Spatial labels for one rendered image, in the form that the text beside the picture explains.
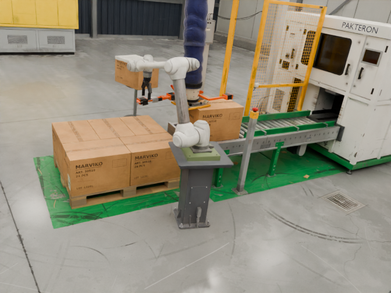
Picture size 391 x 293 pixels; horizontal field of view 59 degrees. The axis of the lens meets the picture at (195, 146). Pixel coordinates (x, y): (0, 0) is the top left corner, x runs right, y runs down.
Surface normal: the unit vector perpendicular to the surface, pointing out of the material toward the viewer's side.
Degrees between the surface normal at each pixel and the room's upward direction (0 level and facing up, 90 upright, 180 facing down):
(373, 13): 90
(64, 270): 0
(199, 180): 90
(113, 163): 90
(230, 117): 90
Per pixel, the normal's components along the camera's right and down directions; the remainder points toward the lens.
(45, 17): 0.57, 0.40
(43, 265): 0.11, -0.90
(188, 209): 0.26, 0.47
